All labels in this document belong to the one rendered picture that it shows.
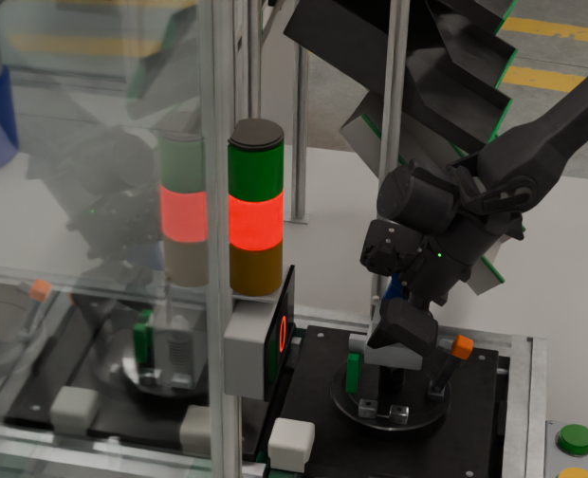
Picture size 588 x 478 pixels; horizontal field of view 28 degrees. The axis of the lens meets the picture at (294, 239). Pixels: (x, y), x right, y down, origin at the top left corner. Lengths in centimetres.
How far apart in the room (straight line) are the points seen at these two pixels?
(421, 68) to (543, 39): 317
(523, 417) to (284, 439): 29
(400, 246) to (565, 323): 53
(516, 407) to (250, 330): 46
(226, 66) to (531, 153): 36
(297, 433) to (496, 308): 51
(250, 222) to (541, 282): 86
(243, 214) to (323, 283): 75
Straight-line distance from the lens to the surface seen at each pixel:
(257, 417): 137
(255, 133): 100
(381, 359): 134
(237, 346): 106
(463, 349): 133
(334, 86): 421
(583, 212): 199
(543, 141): 119
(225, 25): 95
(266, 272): 105
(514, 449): 138
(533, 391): 146
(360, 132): 147
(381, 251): 123
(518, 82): 433
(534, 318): 174
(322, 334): 149
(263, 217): 102
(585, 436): 140
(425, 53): 154
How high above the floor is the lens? 190
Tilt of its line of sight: 34 degrees down
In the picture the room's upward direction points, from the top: 1 degrees clockwise
